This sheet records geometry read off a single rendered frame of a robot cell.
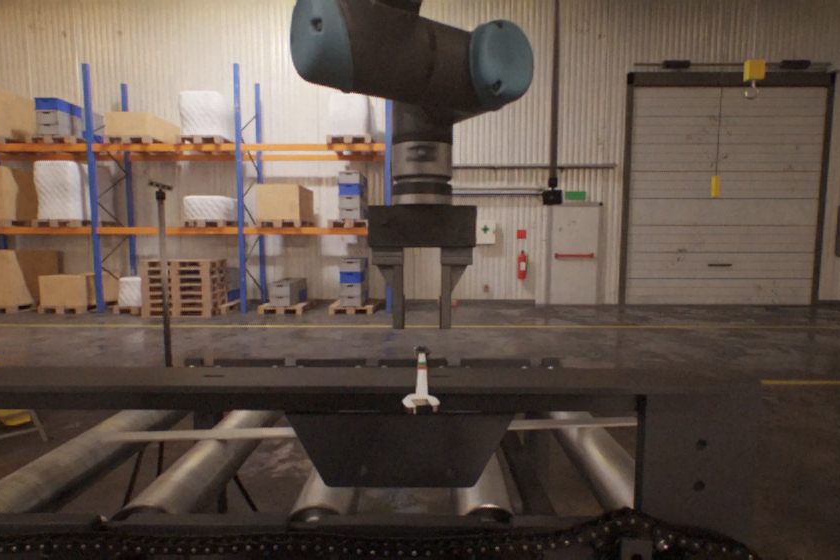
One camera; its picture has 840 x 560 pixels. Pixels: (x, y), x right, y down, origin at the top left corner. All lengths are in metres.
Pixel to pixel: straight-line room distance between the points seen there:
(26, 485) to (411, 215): 0.91
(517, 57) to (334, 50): 0.17
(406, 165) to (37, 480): 0.95
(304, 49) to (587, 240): 9.91
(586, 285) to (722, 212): 3.21
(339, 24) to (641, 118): 10.58
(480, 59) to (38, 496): 1.07
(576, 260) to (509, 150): 2.73
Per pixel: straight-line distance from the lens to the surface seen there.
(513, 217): 9.87
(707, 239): 11.33
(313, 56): 0.40
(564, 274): 10.10
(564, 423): 1.19
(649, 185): 10.77
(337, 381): 0.64
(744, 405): 0.83
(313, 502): 0.88
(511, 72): 0.46
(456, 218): 0.54
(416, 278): 9.70
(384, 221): 0.51
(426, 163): 0.53
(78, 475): 1.25
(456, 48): 0.45
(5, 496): 1.15
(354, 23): 0.40
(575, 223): 10.14
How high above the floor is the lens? 1.36
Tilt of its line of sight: 5 degrees down
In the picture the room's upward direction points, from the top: straight up
